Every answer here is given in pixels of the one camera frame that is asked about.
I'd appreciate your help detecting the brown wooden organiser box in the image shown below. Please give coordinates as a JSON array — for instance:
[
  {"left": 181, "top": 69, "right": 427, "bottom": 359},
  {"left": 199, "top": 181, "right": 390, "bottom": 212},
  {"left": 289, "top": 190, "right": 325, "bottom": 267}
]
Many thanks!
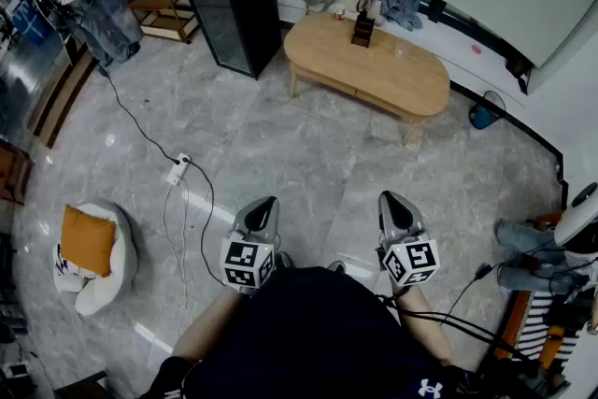
[{"left": 350, "top": 11, "right": 376, "bottom": 49}]

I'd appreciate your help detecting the white beanbag seat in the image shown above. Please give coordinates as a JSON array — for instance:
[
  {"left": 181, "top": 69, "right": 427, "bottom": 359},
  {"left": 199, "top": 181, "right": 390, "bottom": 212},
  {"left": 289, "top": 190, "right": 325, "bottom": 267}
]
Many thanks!
[{"left": 51, "top": 200, "right": 139, "bottom": 318}]

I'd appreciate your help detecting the white printed bag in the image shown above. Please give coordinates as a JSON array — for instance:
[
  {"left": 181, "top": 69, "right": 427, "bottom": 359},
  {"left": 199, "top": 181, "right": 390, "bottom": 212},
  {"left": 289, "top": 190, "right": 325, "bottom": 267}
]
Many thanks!
[{"left": 51, "top": 242, "right": 95, "bottom": 294}]

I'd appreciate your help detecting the wooden coffee table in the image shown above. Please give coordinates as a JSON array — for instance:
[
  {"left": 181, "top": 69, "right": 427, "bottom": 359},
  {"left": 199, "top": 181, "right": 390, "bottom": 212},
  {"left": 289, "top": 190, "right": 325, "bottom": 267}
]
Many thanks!
[{"left": 283, "top": 11, "right": 451, "bottom": 146}]

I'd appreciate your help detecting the black cable with adapter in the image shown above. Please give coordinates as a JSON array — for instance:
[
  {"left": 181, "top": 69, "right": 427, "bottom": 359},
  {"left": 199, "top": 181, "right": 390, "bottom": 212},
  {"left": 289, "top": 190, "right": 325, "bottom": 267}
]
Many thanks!
[{"left": 442, "top": 264, "right": 494, "bottom": 324}]

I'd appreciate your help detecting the white power strip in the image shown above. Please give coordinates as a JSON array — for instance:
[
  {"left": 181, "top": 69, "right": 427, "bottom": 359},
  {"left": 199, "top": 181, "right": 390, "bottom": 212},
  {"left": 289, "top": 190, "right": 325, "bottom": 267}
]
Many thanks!
[{"left": 165, "top": 152, "right": 192, "bottom": 187}]

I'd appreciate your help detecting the brown wooden cabinet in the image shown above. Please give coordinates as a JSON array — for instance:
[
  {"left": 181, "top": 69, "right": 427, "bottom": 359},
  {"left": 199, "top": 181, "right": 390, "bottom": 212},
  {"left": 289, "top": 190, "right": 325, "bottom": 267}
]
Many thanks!
[{"left": 0, "top": 138, "right": 35, "bottom": 207}]

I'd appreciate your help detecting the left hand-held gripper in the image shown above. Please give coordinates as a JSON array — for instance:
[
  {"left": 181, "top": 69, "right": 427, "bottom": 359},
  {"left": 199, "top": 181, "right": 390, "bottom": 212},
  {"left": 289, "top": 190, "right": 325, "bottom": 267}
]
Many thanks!
[{"left": 219, "top": 196, "right": 281, "bottom": 295}]

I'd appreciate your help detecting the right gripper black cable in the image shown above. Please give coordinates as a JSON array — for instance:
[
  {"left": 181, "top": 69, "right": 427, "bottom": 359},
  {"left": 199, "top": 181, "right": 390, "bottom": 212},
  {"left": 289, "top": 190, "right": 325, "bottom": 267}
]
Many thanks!
[{"left": 377, "top": 292, "right": 539, "bottom": 366}]

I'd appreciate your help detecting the orange seat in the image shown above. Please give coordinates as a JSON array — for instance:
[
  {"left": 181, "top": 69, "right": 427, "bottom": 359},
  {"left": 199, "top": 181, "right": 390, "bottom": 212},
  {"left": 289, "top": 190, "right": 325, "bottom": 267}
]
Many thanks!
[{"left": 494, "top": 210, "right": 583, "bottom": 371}]

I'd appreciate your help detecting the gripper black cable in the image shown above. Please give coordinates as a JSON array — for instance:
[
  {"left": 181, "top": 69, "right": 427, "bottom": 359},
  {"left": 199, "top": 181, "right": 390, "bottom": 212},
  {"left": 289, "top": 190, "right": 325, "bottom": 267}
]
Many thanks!
[
  {"left": 185, "top": 157, "right": 226, "bottom": 287},
  {"left": 377, "top": 292, "right": 539, "bottom": 366}
]

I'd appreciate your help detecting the dark bag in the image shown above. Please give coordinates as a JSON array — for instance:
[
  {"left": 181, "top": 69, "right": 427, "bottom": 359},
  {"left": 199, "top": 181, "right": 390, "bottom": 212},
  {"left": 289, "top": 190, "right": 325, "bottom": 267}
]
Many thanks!
[{"left": 506, "top": 54, "right": 534, "bottom": 95}]

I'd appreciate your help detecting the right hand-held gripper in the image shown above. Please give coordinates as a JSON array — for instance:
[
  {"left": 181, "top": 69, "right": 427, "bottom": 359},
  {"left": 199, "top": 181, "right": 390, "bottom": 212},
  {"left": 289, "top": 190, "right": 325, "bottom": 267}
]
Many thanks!
[{"left": 376, "top": 190, "right": 441, "bottom": 295}]

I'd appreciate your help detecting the blue crate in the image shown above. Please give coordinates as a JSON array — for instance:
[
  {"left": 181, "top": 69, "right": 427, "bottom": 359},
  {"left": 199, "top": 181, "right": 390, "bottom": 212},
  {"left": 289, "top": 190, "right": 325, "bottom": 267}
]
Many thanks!
[{"left": 11, "top": 0, "right": 53, "bottom": 46}]

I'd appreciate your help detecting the wooden floor step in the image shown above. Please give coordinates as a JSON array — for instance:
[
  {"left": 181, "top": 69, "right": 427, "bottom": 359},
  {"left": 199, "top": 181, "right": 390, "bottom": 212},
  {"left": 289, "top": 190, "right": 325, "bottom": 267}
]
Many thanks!
[{"left": 27, "top": 50, "right": 98, "bottom": 150}]

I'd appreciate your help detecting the person's right forearm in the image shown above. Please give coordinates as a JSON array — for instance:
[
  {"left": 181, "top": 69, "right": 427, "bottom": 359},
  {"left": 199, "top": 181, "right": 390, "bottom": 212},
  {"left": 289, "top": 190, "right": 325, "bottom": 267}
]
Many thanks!
[{"left": 392, "top": 284, "right": 454, "bottom": 368}]

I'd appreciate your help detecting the white cable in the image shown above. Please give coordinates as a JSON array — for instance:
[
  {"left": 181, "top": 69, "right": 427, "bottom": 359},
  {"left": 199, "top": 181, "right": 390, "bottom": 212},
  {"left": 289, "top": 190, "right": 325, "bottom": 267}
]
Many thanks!
[{"left": 162, "top": 180, "right": 196, "bottom": 337}]

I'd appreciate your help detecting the blue clothes pile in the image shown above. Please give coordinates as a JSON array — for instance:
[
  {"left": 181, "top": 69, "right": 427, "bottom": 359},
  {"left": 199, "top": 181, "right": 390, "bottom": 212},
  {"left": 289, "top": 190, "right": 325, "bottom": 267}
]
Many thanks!
[{"left": 363, "top": 0, "right": 424, "bottom": 33}]

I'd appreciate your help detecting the thin black floor cable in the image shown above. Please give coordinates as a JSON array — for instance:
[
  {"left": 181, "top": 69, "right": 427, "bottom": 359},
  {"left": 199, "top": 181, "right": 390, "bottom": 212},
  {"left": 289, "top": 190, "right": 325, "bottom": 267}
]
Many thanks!
[{"left": 97, "top": 64, "right": 182, "bottom": 165}]

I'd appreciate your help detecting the person's left forearm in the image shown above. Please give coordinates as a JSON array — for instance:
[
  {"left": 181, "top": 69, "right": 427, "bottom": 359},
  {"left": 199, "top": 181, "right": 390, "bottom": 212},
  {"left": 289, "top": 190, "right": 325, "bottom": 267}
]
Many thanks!
[{"left": 172, "top": 287, "right": 247, "bottom": 363}]

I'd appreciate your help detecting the orange cushion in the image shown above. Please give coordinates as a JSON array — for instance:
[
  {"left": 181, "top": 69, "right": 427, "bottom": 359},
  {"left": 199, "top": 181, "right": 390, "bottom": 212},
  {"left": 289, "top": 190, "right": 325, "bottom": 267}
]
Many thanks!
[{"left": 60, "top": 205, "right": 118, "bottom": 278}]

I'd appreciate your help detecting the person's dark shirt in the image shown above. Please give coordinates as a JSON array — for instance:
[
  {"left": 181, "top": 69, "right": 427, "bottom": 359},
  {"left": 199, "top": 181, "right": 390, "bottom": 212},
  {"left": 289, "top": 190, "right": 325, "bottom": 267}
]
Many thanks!
[{"left": 139, "top": 265, "right": 473, "bottom": 399}]

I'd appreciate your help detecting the wooden shelf cart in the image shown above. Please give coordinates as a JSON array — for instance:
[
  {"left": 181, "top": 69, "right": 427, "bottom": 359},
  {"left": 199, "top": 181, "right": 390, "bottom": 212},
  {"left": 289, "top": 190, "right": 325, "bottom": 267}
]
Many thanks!
[{"left": 119, "top": 0, "right": 200, "bottom": 45}]

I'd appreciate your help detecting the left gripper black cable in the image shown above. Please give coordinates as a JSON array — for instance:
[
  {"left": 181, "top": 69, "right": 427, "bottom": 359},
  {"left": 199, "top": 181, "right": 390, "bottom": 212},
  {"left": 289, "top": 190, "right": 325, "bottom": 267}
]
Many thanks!
[{"left": 185, "top": 157, "right": 226, "bottom": 287}]

